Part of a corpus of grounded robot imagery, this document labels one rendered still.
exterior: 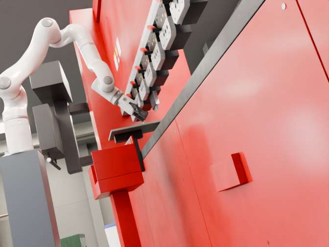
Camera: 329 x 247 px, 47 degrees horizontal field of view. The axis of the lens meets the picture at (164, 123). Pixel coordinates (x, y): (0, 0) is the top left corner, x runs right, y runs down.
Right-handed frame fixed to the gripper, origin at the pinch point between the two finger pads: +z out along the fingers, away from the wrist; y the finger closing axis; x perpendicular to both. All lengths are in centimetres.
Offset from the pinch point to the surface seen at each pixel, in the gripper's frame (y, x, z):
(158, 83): -16.5, -13.5, -2.9
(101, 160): -58, 43, 2
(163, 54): -45.8, -12.0, -6.1
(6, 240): 1071, 188, -168
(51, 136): 98, 21, -52
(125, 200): -50, 49, 17
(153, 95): -6.1, -11.1, -1.7
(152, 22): -46, -21, -19
